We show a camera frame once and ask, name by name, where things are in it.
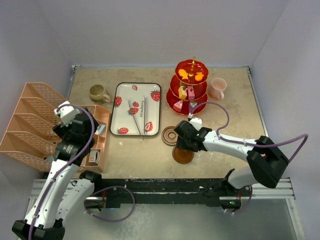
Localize yellow cake slice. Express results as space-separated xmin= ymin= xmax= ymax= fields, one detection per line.
xmin=178 ymin=85 xmax=188 ymax=100

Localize white strawberry tray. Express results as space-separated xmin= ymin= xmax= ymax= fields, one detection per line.
xmin=110 ymin=82 xmax=161 ymax=137

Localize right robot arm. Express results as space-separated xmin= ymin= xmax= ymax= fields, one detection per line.
xmin=173 ymin=117 xmax=289 ymax=196

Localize salmon pink cake slice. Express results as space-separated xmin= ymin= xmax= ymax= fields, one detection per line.
xmin=173 ymin=100 xmax=184 ymax=113

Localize orange fish cake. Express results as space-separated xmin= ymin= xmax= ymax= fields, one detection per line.
xmin=178 ymin=69 xmax=189 ymax=80
xmin=194 ymin=72 xmax=204 ymax=82

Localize purple cake slice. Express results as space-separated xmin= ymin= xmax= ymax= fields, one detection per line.
xmin=188 ymin=100 xmax=198 ymax=113

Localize pink mug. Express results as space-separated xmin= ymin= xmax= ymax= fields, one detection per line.
xmin=208 ymin=77 xmax=228 ymax=100

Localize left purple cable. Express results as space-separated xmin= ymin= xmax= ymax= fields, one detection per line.
xmin=27 ymin=103 xmax=96 ymax=240

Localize metal tongs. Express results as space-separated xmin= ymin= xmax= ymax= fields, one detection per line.
xmin=127 ymin=92 xmax=147 ymax=139

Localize red three-tier cake stand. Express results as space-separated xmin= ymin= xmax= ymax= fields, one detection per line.
xmin=166 ymin=57 xmax=209 ymax=116

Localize pink desk organizer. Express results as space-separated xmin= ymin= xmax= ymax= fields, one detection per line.
xmin=0 ymin=82 xmax=110 ymax=173

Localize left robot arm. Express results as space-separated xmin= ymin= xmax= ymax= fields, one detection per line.
xmin=12 ymin=101 xmax=103 ymax=240

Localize beige ceramic mug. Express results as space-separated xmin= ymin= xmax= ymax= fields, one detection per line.
xmin=89 ymin=84 xmax=112 ymax=104

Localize brown wooden coaster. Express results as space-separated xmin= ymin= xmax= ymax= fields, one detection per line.
xmin=172 ymin=147 xmax=194 ymax=164
xmin=161 ymin=126 xmax=178 ymax=146

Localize black base frame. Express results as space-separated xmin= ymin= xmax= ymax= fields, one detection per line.
xmin=82 ymin=171 xmax=253 ymax=210

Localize small grey box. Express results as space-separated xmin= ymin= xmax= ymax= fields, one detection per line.
xmin=88 ymin=149 xmax=100 ymax=164

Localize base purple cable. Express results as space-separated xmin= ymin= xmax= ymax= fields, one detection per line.
xmin=83 ymin=184 xmax=136 ymax=223

